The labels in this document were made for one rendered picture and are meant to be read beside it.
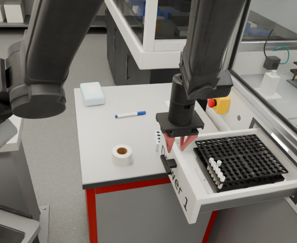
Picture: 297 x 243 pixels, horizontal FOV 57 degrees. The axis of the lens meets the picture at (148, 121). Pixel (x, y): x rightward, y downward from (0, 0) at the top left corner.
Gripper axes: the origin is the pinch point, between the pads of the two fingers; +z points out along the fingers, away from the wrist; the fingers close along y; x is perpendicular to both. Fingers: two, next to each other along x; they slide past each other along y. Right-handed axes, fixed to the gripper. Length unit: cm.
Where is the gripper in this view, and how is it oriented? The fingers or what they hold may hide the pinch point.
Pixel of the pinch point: (175, 148)
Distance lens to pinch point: 70.5
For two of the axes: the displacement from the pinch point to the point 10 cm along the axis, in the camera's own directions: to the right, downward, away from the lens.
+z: -0.6, 8.1, 5.9
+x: -2.4, -5.8, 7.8
